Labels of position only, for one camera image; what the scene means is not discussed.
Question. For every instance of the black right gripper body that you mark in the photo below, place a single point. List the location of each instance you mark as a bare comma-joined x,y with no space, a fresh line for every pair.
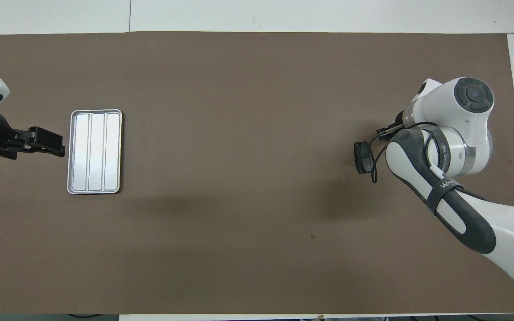
393,128

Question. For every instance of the brown table mat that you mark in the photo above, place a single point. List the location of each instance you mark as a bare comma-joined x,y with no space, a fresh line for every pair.
257,89

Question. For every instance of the silver metal tray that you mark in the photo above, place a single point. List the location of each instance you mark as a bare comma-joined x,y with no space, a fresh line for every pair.
96,151

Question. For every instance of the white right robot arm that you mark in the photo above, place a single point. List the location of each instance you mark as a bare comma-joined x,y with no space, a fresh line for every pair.
453,111

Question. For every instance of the rectangular dark brake pad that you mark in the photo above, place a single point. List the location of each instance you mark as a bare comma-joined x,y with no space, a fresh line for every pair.
364,160

